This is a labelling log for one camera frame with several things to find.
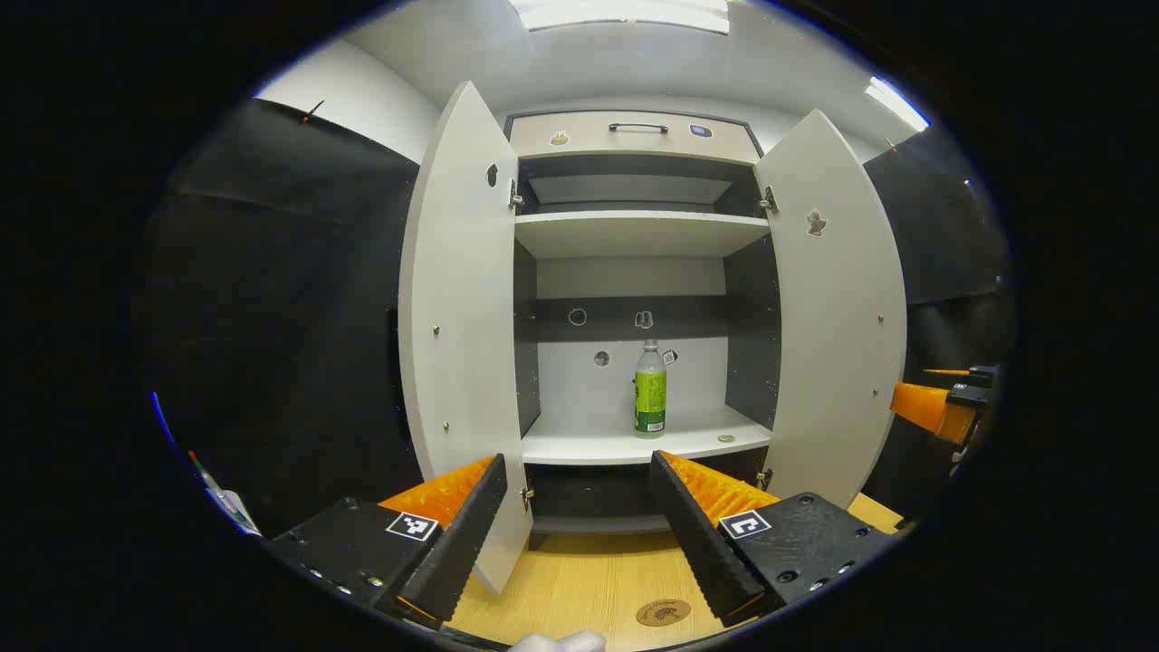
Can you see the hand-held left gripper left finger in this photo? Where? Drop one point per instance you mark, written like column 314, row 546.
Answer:
column 471, row 534

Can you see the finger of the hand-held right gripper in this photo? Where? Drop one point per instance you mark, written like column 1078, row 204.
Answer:
column 919, row 406
column 982, row 372

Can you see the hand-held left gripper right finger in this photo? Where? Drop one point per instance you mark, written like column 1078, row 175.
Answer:
column 697, row 534

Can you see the round wooden coaster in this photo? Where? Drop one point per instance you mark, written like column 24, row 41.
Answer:
column 663, row 612

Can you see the white cabinet door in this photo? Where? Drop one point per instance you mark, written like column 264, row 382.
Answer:
column 462, row 317
column 833, row 344

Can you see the green bottle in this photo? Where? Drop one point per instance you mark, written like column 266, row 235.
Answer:
column 650, row 398

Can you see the white cabinet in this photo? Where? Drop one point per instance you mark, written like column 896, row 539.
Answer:
column 625, row 272

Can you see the white cabinet shelf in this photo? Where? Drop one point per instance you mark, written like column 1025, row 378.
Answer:
column 589, row 444
column 634, row 237

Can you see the white cabinet drawer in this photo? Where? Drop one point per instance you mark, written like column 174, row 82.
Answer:
column 634, row 147

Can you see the ceiling light panel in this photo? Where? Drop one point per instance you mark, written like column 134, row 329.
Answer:
column 895, row 102
column 625, row 14

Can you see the black backdrop cloth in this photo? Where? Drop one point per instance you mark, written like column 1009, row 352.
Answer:
column 272, row 317

